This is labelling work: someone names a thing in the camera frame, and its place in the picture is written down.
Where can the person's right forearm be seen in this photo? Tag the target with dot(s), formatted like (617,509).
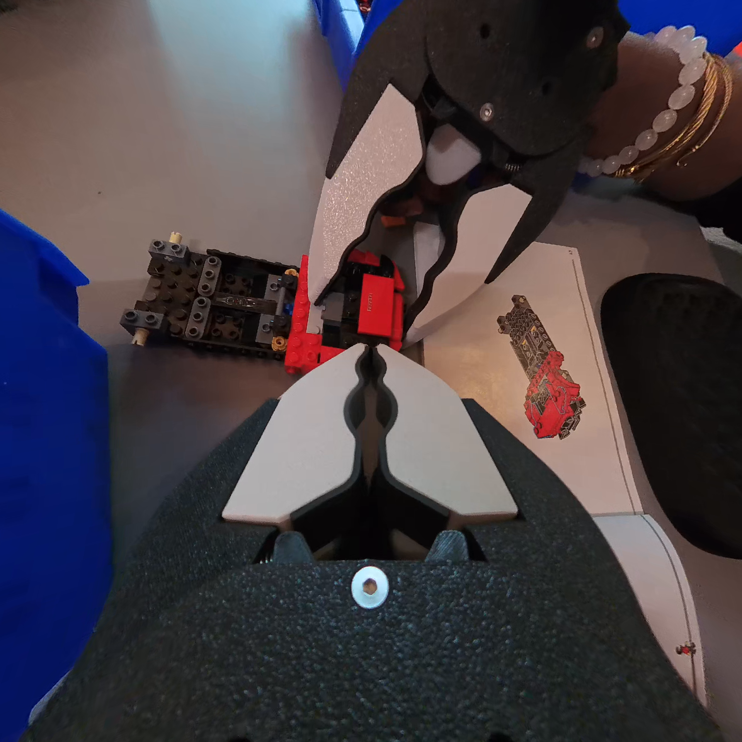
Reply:
(727,133)

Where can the black rounded object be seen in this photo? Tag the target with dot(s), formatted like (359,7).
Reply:
(684,406)

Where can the orange lego piece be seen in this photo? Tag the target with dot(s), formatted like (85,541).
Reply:
(391,220)

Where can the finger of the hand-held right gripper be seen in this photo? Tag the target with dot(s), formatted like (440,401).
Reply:
(481,243)
(359,191)

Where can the lego instruction booklet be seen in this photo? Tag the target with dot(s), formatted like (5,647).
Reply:
(493,377)

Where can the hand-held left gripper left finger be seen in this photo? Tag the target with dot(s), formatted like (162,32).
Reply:
(301,452)

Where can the blue plastic bin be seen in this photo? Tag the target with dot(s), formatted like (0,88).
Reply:
(46,464)
(342,35)

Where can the red and black lego car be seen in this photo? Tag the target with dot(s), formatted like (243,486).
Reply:
(220,301)

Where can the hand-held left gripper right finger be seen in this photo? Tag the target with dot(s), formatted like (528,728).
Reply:
(446,452)

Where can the person's right hand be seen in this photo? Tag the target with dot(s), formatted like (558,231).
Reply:
(632,87)

